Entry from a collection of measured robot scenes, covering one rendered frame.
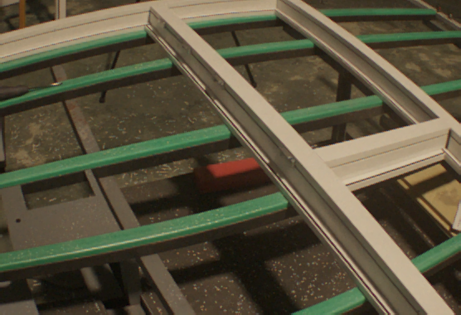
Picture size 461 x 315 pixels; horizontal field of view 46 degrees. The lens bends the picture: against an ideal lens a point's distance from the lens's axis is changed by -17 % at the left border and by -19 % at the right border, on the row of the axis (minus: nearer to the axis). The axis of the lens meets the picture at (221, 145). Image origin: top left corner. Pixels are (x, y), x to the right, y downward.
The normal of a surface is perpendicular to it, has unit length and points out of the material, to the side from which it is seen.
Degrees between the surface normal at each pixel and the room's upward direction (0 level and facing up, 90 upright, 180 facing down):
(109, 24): 90
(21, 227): 0
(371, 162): 90
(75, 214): 0
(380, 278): 90
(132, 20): 90
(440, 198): 0
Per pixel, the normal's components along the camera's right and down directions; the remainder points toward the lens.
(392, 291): -0.91, 0.18
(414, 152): 0.40, 0.51
